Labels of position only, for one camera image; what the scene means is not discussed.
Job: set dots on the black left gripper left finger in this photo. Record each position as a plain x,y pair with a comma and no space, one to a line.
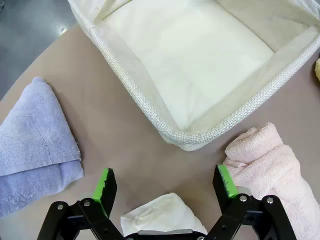
105,195

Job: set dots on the white folded towel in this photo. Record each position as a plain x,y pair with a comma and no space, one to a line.
165,212

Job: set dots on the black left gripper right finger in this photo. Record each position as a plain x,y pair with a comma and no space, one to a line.
223,190

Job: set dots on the cream fabric storage basket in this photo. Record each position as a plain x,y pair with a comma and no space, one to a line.
187,62

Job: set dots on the pink rolled towel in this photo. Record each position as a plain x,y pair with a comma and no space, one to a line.
275,170

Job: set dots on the yellow rolled towel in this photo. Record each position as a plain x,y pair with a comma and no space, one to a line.
318,71

